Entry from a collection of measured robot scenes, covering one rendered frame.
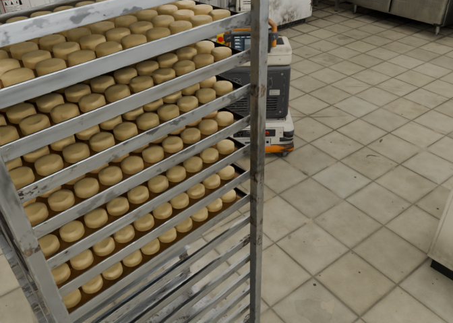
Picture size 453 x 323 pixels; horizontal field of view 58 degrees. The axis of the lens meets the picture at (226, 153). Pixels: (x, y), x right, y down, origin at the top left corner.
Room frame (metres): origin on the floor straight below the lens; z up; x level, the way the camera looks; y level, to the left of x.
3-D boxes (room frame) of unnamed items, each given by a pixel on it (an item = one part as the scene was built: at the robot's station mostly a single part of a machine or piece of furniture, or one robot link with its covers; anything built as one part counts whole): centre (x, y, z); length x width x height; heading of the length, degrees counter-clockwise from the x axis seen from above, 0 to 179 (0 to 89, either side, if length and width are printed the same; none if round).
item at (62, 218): (0.75, 0.16, 1.23); 0.64 x 0.03 x 0.03; 132
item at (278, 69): (2.68, -0.18, 0.59); 0.55 x 0.34 x 0.83; 89
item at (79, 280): (0.75, 0.16, 1.05); 0.64 x 0.03 x 0.03; 132
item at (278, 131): (2.45, -0.20, 0.23); 0.41 x 0.02 x 0.08; 89
